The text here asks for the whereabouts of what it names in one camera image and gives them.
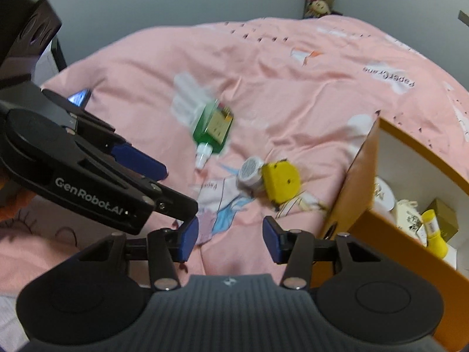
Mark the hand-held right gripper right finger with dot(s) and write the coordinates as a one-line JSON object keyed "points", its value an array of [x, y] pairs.
{"points": [[274, 240]]}

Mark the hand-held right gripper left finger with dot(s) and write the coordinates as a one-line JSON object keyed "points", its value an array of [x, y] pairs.
{"points": [[188, 239]]}

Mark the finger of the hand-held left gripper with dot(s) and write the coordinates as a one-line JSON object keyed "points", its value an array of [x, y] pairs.
{"points": [[176, 205], [139, 159]]}

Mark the yellow tape measure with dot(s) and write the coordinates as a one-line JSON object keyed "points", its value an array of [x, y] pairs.
{"points": [[280, 179]]}

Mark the green bottle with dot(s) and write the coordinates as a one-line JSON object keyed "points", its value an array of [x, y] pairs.
{"points": [[210, 124]]}

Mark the orange cardboard box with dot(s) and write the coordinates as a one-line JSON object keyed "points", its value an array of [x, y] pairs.
{"points": [[403, 264]]}

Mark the yellow-capped bottle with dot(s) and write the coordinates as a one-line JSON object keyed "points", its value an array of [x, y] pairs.
{"points": [[436, 242]]}

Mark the small gold-brown box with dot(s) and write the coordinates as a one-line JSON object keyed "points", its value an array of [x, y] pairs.
{"points": [[445, 220]]}

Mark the pink printed blanket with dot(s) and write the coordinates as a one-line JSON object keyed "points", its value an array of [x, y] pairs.
{"points": [[293, 99]]}

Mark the grey wall strip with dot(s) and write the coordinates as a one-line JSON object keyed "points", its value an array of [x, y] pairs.
{"points": [[464, 18]]}

